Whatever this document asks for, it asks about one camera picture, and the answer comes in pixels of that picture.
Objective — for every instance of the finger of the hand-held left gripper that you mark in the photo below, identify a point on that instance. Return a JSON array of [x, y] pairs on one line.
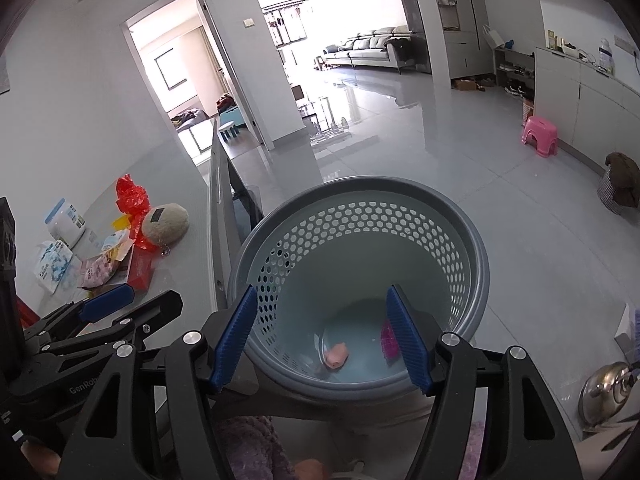
[[107, 301], [150, 312]]

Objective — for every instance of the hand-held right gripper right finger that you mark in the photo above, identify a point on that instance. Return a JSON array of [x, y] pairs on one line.
[[407, 342]]

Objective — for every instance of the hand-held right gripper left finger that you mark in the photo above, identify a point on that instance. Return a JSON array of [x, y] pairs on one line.
[[234, 342]]

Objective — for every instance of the light blue mask packet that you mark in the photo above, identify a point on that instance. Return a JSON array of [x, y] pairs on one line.
[[114, 242]]

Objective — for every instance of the grey perforated plastic basket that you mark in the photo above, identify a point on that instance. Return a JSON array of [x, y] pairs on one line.
[[450, 240]]

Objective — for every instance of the person's left hand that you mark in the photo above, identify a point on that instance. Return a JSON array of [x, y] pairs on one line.
[[42, 460]]

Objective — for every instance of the magenta plastic item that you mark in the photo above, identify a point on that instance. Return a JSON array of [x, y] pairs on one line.
[[386, 345]]

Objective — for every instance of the pink patterned packet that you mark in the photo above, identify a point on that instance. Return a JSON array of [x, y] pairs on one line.
[[98, 270]]

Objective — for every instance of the red flat box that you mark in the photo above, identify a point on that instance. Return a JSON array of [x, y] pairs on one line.
[[140, 269]]

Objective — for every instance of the white blue tissue pack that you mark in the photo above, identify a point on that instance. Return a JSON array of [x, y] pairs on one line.
[[55, 266]]

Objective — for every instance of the pink crumpled wrapper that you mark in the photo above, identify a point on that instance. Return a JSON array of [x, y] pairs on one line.
[[336, 354]]

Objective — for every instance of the white jar with blue lid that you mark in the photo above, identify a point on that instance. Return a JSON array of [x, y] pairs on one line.
[[67, 220]]

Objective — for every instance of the beige plush toy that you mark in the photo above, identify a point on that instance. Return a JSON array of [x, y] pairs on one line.
[[165, 225]]

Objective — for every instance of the purple fuzzy clothing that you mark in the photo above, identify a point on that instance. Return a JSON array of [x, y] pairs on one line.
[[250, 447]]

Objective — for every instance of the red plastic bag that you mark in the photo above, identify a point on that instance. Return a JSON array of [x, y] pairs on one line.
[[132, 197]]

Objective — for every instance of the bed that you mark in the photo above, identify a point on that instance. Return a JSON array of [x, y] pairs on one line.
[[187, 120]]

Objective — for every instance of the small white blue table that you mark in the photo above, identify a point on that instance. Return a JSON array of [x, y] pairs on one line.
[[231, 131]]

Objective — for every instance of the steel pot lid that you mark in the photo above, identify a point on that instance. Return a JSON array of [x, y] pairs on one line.
[[605, 395]]

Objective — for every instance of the white box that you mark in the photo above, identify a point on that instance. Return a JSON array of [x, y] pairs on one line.
[[627, 330]]

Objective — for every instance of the pink plastic stool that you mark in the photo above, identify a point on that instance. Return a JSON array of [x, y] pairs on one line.
[[540, 135]]

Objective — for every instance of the brown cloth on basket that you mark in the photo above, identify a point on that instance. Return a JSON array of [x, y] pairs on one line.
[[607, 195]]

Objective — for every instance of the cardboard box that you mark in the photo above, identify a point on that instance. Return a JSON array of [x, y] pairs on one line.
[[465, 84]]

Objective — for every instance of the shoe rack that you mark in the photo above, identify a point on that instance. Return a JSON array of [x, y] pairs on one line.
[[515, 71]]

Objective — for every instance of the dark jacket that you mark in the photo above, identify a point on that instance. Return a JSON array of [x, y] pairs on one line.
[[400, 46]]

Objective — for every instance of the grey sofa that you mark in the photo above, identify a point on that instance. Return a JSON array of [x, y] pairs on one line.
[[370, 46]]

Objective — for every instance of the white sideboard cabinet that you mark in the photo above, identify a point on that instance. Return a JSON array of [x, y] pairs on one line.
[[585, 95]]

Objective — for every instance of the white display cabinet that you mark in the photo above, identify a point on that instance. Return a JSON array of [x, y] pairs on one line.
[[457, 35]]

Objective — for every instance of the clear water bottle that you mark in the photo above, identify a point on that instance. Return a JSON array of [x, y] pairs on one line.
[[606, 56]]

